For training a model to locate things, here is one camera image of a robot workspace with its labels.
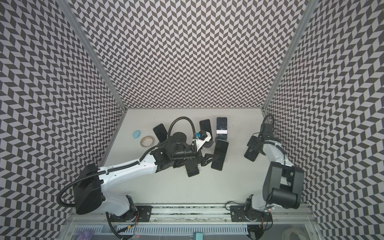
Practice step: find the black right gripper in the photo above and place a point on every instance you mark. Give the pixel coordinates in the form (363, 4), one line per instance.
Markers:
(255, 145)

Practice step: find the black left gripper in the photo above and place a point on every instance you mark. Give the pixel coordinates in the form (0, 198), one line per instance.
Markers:
(205, 161)

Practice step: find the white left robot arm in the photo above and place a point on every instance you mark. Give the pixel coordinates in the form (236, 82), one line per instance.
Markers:
(91, 191)

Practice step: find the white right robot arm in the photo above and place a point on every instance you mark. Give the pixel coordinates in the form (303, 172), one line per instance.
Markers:
(284, 182)

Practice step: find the purple phone on stand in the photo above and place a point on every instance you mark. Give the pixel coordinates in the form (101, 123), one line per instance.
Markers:
(205, 130)

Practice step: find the phone back right on stand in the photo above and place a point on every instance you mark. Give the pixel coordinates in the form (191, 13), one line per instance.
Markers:
(222, 128)

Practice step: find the clear packing tape roll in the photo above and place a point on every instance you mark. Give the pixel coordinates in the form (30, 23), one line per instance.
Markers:
(147, 142)

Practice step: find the light blue earbuds case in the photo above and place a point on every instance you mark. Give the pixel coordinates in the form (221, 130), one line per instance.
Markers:
(136, 134)

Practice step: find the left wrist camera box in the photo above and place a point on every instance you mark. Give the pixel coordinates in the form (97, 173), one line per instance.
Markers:
(198, 143)

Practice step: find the aluminium corner post right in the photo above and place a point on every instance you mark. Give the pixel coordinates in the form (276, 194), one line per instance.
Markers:
(308, 12)

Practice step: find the aluminium corner post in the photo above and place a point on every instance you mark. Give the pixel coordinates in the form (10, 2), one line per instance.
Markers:
(70, 16)
(308, 12)

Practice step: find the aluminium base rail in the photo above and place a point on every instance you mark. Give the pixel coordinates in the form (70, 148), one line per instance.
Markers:
(186, 220)

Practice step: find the aluminium corner post left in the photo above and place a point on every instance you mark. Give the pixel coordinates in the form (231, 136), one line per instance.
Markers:
(70, 16)

